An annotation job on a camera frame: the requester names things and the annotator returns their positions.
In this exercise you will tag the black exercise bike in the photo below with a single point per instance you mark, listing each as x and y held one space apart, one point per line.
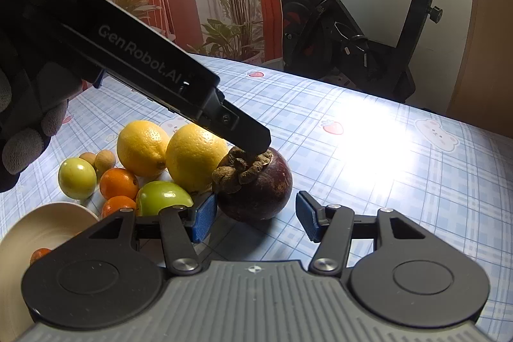
404 50

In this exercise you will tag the purple mangosteen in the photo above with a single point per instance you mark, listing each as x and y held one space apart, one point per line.
251 188

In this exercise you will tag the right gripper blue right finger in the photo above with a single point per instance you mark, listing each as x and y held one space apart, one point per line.
331 227

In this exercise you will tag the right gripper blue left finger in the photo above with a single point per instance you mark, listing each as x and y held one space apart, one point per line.
180 228

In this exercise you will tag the beige round plate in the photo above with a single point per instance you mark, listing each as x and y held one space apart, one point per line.
37 233

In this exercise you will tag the lemon with pointed tip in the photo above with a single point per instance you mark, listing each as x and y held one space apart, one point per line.
141 148

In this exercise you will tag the rounder yellow lemon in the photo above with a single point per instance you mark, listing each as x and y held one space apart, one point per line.
192 155

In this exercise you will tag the mandarin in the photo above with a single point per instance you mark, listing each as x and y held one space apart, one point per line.
116 203
118 182
38 254

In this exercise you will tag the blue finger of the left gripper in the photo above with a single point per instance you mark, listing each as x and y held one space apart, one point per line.
225 120

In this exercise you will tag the green apple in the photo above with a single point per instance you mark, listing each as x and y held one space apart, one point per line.
77 178
159 194

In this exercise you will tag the blue plaid tablecloth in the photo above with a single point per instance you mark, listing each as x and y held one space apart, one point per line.
343 148

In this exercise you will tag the brown longan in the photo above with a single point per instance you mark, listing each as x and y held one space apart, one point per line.
104 161
88 157

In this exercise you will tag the wooden wardrobe panel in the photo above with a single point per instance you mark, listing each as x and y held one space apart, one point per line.
482 95

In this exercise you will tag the left gloved hand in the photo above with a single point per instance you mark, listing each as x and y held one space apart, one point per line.
34 102

